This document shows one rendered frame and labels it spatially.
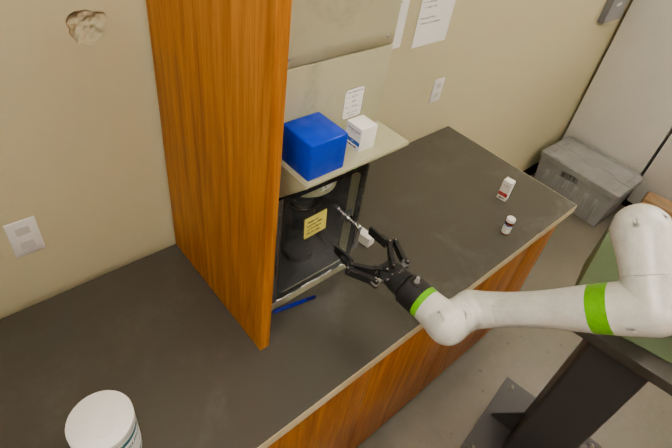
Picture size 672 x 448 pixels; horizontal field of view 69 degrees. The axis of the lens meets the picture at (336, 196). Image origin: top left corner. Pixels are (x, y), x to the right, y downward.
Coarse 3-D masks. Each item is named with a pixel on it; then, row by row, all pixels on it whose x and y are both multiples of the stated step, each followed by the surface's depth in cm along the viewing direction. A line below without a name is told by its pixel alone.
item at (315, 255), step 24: (360, 168) 129; (312, 192) 121; (336, 192) 128; (360, 192) 136; (288, 216) 120; (336, 216) 135; (288, 240) 126; (312, 240) 134; (336, 240) 143; (288, 264) 133; (312, 264) 141; (336, 264) 151; (288, 288) 140
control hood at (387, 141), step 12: (384, 132) 119; (384, 144) 115; (396, 144) 116; (348, 156) 110; (360, 156) 110; (372, 156) 111; (288, 168) 103; (348, 168) 107; (288, 180) 105; (300, 180) 101; (312, 180) 101; (324, 180) 103; (288, 192) 106
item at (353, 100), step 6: (348, 90) 110; (354, 90) 111; (360, 90) 112; (348, 96) 111; (354, 96) 112; (360, 96) 114; (348, 102) 112; (354, 102) 113; (360, 102) 115; (348, 108) 113; (354, 108) 115; (360, 108) 116; (342, 114) 113; (348, 114) 115; (354, 114) 116; (342, 120) 114
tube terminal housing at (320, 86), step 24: (384, 48) 110; (288, 72) 94; (312, 72) 99; (336, 72) 104; (360, 72) 109; (384, 72) 115; (288, 96) 98; (312, 96) 103; (336, 96) 108; (288, 120) 102; (336, 120) 113
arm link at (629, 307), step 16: (592, 288) 109; (608, 288) 106; (624, 288) 104; (640, 288) 101; (656, 288) 99; (592, 304) 107; (608, 304) 104; (624, 304) 102; (640, 304) 100; (656, 304) 98; (592, 320) 107; (608, 320) 104; (624, 320) 102; (640, 320) 100; (656, 320) 98; (640, 336) 103; (656, 336) 101
